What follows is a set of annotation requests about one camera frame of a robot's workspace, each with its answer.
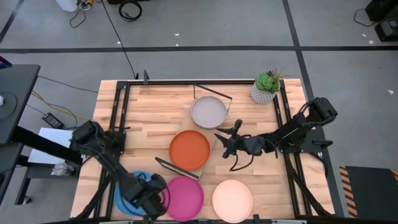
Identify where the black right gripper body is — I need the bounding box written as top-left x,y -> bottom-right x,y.
231,133 -> 267,156

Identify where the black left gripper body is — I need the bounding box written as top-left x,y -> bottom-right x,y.
139,189 -> 169,220

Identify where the pink round plate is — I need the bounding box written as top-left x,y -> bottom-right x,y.
162,175 -> 205,222

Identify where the blue round plate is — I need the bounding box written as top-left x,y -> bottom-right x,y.
113,170 -> 154,217

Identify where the orange round plate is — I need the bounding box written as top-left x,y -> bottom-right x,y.
169,129 -> 211,172

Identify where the peach round plate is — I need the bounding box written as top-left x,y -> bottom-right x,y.
211,179 -> 254,224

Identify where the black metal wooden shelf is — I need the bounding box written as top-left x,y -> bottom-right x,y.
154,83 -> 234,182

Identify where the grey round plate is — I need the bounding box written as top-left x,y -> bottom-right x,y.
190,95 -> 229,130

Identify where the white triangle patterned plant pot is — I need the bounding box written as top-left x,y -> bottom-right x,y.
250,80 -> 278,106

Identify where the green succulent plant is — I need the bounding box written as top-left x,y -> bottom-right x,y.
254,65 -> 292,95

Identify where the crumpled clear plastic bag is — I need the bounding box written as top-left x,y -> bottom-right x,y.
50,161 -> 76,177

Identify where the white paper sheet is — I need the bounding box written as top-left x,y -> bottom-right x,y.
27,126 -> 75,166

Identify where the black hazard striped platform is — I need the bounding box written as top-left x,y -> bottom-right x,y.
338,164 -> 398,220

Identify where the black power adapter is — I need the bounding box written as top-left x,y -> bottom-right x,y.
41,112 -> 65,130

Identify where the black side desk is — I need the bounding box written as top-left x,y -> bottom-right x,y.
0,55 -> 83,206

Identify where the black equipment case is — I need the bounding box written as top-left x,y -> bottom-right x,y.
364,0 -> 398,43

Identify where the white floor container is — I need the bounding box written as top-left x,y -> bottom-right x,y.
55,0 -> 79,13

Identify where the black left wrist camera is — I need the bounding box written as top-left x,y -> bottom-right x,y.
149,173 -> 169,192

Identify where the black aluminium table frame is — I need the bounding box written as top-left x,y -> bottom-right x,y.
70,79 -> 337,224

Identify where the long black floor cable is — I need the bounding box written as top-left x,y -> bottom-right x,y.
100,0 -> 137,79

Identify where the coiled black cable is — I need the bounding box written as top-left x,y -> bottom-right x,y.
118,0 -> 144,23

